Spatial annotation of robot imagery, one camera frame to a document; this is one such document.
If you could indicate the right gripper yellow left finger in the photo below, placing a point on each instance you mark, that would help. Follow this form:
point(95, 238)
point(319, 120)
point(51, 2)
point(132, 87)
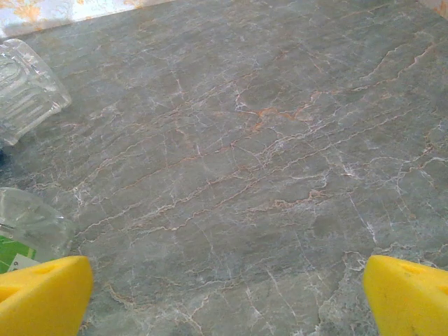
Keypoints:
point(42, 301)

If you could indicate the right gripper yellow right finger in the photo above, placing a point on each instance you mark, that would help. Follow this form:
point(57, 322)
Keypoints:
point(409, 304)

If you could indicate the green label clear plastic bottle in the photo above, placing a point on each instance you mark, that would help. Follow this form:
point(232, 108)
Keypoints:
point(31, 224)

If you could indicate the blue label clear plastic bottle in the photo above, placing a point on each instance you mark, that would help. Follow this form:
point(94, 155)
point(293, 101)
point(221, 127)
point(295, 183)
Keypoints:
point(28, 91)

